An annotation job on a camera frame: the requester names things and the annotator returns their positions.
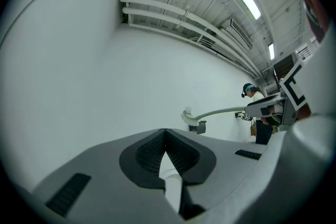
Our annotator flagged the person's white shirt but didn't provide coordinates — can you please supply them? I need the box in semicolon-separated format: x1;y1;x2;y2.
236;15;336;224

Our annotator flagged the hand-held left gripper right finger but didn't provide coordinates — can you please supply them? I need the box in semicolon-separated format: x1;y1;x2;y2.
164;128;269;220

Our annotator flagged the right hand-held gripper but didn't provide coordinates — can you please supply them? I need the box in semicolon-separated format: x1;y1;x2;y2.
246;60;313;127

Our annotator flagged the ceiling air conditioner vent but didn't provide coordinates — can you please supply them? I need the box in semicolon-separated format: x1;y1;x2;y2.
219;18;254;50

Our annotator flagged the thick white ceiling pipe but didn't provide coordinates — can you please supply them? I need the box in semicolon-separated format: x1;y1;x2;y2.
122;6;261;79
120;0;264;77

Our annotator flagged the white toilet brush grey handle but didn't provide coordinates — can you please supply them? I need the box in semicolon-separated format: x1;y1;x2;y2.
180;105;249;127

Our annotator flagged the short ceiling light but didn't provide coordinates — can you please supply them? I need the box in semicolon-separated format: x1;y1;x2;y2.
267;42;276;60

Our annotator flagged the grey wall-mounted box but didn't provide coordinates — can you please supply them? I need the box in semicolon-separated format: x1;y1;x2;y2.
188;120;207;135

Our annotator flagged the person's right forearm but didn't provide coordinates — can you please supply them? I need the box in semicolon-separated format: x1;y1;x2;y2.
297;104;312;121

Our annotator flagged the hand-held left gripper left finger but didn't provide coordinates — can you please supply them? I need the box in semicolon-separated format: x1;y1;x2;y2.
13;127;190;224

